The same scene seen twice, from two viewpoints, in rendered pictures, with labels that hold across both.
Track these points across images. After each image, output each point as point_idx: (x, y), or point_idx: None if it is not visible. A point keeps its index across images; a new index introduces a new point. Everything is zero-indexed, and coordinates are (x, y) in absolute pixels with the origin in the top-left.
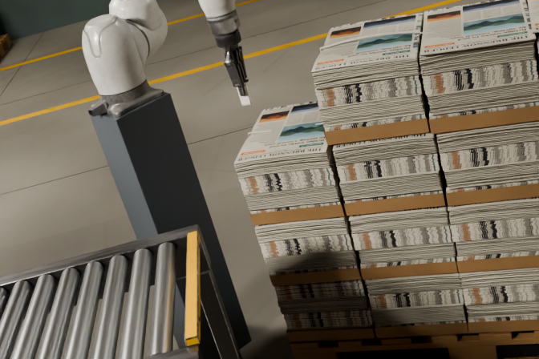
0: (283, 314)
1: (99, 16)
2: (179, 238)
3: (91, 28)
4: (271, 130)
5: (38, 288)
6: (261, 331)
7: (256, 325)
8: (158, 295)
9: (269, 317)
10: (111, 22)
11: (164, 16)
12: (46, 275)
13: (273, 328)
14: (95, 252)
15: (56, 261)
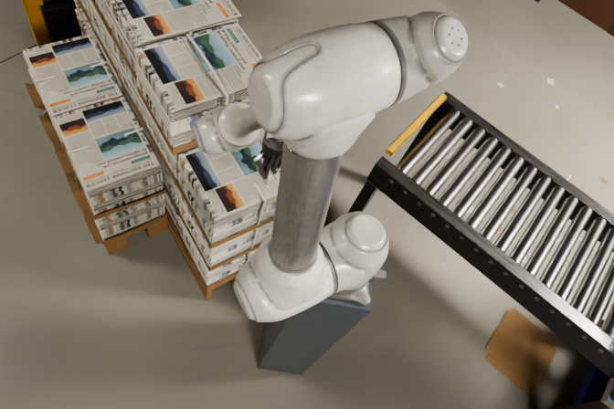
0: (227, 319)
1: (360, 238)
2: (393, 164)
3: (383, 226)
4: (253, 183)
5: (480, 214)
6: (251, 322)
7: (248, 332)
8: (433, 137)
9: (236, 329)
10: (362, 213)
11: (247, 262)
12: (470, 223)
13: (245, 316)
14: (436, 208)
15: (459, 229)
